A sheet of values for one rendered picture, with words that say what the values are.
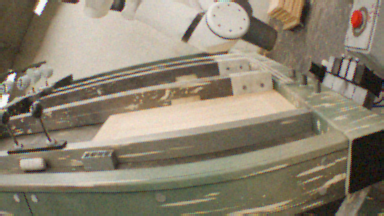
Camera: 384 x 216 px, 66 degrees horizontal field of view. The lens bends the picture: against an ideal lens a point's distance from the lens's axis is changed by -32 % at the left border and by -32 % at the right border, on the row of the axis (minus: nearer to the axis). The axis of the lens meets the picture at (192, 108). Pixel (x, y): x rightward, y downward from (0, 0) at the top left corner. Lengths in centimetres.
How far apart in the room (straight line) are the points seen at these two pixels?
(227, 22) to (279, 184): 30
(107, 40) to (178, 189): 604
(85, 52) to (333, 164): 615
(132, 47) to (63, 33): 146
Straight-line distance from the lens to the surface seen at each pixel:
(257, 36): 555
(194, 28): 71
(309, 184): 57
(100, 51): 651
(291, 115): 78
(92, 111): 122
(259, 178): 54
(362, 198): 66
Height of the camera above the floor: 119
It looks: 5 degrees down
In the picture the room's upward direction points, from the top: 68 degrees counter-clockwise
